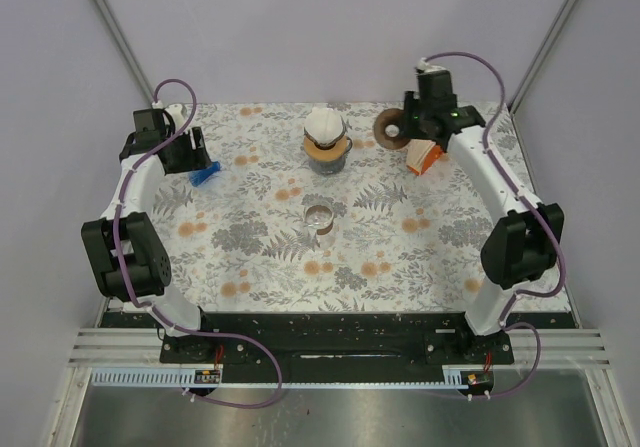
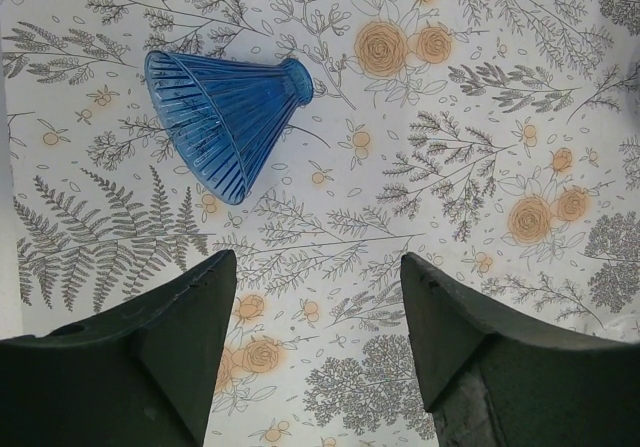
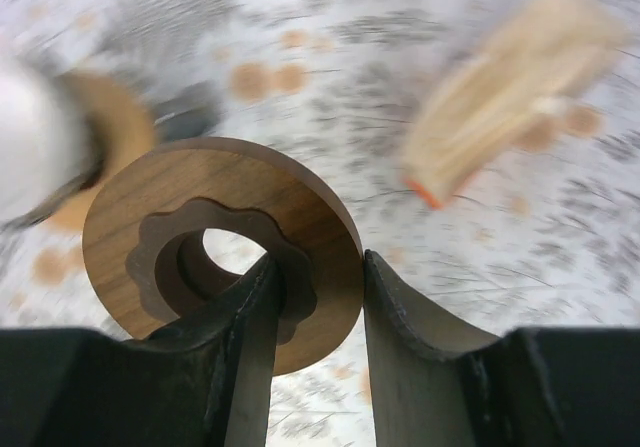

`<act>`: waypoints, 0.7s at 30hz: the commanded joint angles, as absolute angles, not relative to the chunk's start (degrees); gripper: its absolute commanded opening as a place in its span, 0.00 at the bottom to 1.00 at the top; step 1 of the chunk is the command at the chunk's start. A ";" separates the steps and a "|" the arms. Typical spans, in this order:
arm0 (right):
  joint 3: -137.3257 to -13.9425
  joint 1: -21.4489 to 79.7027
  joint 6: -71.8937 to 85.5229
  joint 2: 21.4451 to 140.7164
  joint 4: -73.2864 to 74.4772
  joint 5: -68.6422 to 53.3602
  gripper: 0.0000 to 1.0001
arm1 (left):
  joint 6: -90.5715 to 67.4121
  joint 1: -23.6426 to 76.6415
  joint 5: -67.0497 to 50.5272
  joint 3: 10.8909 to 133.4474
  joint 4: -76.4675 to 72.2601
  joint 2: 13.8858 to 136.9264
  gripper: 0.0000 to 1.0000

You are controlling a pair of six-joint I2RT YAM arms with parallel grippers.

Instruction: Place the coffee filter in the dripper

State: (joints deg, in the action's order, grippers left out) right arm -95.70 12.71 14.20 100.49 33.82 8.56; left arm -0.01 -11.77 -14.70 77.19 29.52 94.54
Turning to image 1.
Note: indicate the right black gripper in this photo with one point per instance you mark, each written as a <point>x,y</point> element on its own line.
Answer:
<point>409,104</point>

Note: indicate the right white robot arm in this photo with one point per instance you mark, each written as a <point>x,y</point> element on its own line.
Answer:
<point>525,237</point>

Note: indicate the clear ribbed glass dripper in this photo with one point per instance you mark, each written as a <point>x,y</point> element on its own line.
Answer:
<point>325,138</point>

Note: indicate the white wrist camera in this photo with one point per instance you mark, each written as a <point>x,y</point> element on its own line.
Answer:
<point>174,115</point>
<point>425,68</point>

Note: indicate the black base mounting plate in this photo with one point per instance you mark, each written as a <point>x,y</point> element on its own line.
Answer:
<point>342,348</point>

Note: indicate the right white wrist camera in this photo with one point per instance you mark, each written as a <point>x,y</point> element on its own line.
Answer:
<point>425,68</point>

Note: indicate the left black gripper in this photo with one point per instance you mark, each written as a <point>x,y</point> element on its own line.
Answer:
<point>197,157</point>

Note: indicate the white paper coffee filter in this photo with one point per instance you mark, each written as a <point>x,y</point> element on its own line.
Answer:
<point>323,117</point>

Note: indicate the paper coffee filter pack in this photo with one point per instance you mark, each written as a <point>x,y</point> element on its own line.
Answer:
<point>422,154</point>

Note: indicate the glass coffee server carafe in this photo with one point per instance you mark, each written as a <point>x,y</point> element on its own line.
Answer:
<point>328,162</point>

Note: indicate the floral patterned table mat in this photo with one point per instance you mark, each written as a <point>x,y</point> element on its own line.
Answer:
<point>402,242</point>

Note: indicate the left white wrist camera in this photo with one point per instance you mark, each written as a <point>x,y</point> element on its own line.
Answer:
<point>174,115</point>

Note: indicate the white slotted cable duct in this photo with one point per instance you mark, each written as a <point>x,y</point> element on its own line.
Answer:
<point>190,378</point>

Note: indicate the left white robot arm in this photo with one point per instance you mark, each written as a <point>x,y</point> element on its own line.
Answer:
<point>127,257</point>

